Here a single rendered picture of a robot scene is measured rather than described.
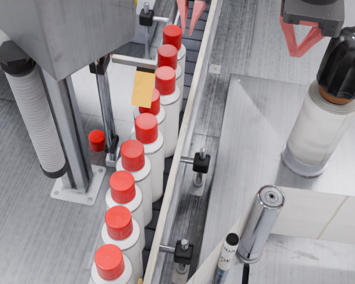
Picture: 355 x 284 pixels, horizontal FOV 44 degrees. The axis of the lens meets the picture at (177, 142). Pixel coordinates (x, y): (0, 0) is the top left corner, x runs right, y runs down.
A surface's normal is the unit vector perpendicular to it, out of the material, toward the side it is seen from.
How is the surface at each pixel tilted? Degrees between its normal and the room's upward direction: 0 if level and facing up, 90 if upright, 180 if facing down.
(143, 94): 46
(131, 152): 2
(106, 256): 3
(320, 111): 92
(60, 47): 90
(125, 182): 3
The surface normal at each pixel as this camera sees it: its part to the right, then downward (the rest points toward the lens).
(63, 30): 0.70, 0.59
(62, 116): -0.19, 0.79
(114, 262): 0.01, -0.62
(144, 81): -0.11, 0.16
